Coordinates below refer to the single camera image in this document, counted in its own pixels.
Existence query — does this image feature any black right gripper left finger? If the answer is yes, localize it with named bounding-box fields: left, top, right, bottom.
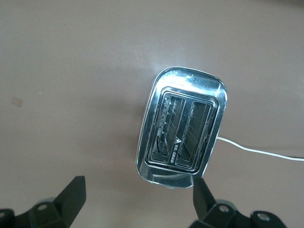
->
left=14, top=175, right=86, bottom=228

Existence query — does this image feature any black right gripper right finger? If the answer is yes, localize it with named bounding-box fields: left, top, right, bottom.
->
left=190, top=178, right=251, bottom=228

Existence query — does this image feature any chrome and beige toaster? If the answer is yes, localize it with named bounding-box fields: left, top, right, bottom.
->
left=135, top=66, right=228, bottom=190

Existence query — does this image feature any white toaster power cable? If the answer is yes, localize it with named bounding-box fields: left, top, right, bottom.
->
left=215, top=137, right=304, bottom=162

